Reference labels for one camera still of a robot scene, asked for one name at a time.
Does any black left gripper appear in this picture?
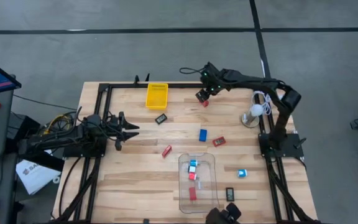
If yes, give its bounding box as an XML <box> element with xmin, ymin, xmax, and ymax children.
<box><xmin>104</xmin><ymin>111</ymin><xmax>140</xmax><ymax>151</ymax></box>

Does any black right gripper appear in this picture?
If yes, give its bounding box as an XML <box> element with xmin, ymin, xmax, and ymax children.
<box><xmin>196</xmin><ymin>84</ymin><xmax>219</xmax><ymax>102</ymax></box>

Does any black digital thermometer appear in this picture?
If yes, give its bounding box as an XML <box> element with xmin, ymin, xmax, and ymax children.
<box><xmin>154</xmin><ymin>113</ymin><xmax>168</xmax><ymax>125</ymax></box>
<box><xmin>225</xmin><ymin>187</ymin><xmax>236</xmax><ymax>202</ymax></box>

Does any red rectangular block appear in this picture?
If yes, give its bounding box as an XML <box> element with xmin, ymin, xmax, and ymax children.
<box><xmin>162</xmin><ymin>144</ymin><xmax>173</xmax><ymax>159</ymax></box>

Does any yellow plastic basket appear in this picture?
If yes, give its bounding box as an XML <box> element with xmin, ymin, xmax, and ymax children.
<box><xmin>145</xmin><ymin>83</ymin><xmax>169</xmax><ymax>110</ymax></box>

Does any table lamp with white bulb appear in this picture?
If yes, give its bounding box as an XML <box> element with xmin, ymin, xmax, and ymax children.
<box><xmin>240</xmin><ymin>103</ymin><xmax>264</xmax><ymax>129</ymax></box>

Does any clear plastic bin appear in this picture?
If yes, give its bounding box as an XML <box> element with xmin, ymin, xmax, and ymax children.
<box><xmin>178</xmin><ymin>152</ymin><xmax>219</xmax><ymax>214</ymax></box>

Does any white paper bag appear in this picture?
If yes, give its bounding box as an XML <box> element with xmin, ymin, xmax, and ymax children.
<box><xmin>15</xmin><ymin>159</ymin><xmax>62</xmax><ymax>196</ymax></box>

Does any black aluminium table frame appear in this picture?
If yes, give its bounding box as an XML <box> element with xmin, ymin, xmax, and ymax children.
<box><xmin>51</xmin><ymin>81</ymin><xmax>319</xmax><ymax>224</ymax></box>

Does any white lamp cable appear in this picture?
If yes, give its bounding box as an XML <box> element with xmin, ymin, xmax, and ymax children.
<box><xmin>251</xmin><ymin>90</ymin><xmax>272</xmax><ymax>116</ymax></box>

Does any yellow cable bundle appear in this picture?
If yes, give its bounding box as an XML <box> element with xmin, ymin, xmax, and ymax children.
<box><xmin>43</xmin><ymin>112</ymin><xmax>74</xmax><ymax>135</ymax></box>

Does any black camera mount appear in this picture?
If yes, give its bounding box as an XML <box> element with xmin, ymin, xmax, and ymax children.
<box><xmin>205</xmin><ymin>202</ymin><xmax>242</xmax><ymax>224</ymax></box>

